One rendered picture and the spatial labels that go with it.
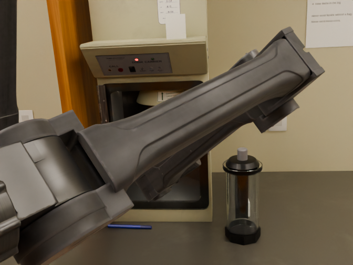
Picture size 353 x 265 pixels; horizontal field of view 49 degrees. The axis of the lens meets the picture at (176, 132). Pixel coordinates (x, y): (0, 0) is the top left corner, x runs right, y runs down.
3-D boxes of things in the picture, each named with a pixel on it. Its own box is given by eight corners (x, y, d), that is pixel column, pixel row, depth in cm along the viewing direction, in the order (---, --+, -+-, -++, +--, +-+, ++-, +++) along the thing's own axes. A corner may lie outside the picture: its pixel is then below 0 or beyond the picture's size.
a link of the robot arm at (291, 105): (244, 52, 56) (289, 113, 55) (263, 46, 60) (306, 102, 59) (123, 172, 88) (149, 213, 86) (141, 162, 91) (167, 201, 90)
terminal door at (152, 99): (113, 208, 125) (99, 83, 113) (209, 208, 121) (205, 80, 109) (112, 209, 124) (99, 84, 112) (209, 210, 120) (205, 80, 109)
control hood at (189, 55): (95, 76, 113) (91, 41, 110) (208, 72, 109) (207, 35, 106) (83, 83, 102) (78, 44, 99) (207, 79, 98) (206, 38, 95)
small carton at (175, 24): (167, 38, 104) (165, 14, 102) (186, 37, 104) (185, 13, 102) (166, 39, 99) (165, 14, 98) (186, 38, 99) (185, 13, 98)
